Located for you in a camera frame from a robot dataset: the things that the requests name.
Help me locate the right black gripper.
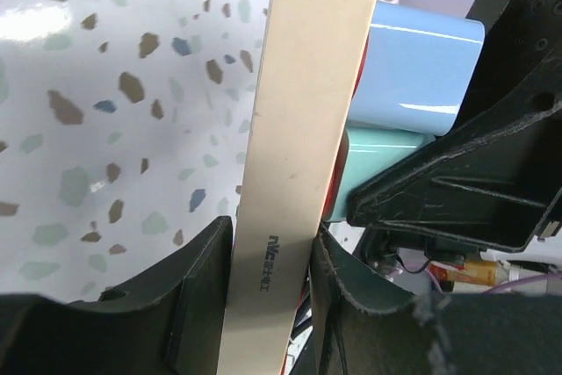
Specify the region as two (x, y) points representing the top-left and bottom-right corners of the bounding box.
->
(347, 0), (561, 252)

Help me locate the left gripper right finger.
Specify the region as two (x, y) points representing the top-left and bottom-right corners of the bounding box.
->
(293, 227), (561, 375)

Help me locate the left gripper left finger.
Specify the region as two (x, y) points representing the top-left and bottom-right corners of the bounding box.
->
(1, 216), (233, 374)

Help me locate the teal cube plug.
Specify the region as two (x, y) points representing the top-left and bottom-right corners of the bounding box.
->
(322, 126), (435, 222)

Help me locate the light blue cube plug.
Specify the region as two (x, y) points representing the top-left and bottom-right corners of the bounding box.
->
(348, 2), (485, 136)

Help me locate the beige red power strip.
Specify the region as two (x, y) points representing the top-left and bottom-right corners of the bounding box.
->
(218, 0), (377, 374)

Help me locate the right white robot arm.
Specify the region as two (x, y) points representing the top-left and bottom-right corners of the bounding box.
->
(347, 0), (561, 252)

